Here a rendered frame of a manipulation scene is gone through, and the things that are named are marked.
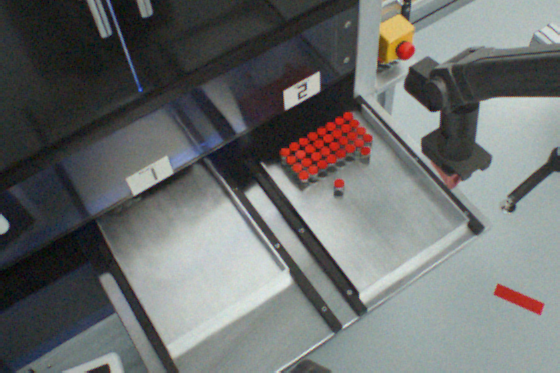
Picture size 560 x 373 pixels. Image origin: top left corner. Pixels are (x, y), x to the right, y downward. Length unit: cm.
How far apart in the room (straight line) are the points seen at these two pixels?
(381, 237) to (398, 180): 14
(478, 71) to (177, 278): 70
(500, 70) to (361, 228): 57
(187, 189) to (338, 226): 32
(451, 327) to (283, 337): 105
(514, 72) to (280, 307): 64
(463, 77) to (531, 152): 169
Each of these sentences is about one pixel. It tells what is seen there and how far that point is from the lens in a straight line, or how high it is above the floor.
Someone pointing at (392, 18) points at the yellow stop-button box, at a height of 103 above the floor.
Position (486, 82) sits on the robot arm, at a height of 139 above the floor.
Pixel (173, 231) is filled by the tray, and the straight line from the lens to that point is 133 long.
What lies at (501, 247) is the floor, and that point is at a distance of 234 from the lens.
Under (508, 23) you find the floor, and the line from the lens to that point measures 298.
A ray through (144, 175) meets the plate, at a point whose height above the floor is 103.
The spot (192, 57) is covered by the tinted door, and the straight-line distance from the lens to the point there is 109.
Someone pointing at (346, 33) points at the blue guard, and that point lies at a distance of 128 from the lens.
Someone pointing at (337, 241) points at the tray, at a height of 88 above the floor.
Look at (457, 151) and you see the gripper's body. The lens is 103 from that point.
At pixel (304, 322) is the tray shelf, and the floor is 88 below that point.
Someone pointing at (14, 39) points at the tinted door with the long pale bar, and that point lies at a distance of 93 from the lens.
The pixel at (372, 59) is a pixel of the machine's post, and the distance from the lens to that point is 140.
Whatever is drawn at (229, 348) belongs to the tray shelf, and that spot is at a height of 88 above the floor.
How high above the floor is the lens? 204
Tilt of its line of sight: 57 degrees down
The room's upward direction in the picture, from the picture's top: 6 degrees counter-clockwise
